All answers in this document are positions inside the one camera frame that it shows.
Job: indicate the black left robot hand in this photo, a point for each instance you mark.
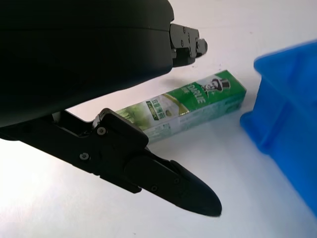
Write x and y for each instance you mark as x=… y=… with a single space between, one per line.
x=74 y=54

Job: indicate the green toothpaste box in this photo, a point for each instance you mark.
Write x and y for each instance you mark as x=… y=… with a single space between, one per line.
x=188 y=106

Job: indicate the blue plastic tray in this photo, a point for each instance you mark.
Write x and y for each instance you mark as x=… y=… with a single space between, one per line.
x=289 y=104

